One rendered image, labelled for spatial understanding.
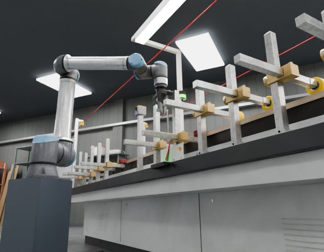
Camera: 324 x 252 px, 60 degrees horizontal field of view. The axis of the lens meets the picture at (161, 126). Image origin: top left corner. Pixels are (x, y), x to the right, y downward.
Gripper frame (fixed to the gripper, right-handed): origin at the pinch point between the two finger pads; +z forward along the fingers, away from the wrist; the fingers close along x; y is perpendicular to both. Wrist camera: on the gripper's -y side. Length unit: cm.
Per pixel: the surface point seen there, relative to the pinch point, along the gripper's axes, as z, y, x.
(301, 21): 7, -107, 18
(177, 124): 7.5, -4.9, -7.2
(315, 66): -227, 149, -470
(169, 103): 7.4, -33.7, 16.9
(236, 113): 15, -55, -7
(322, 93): 12, -86, -27
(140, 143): 16.7, 16.3, 7.7
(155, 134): 17.0, -8.7, 10.6
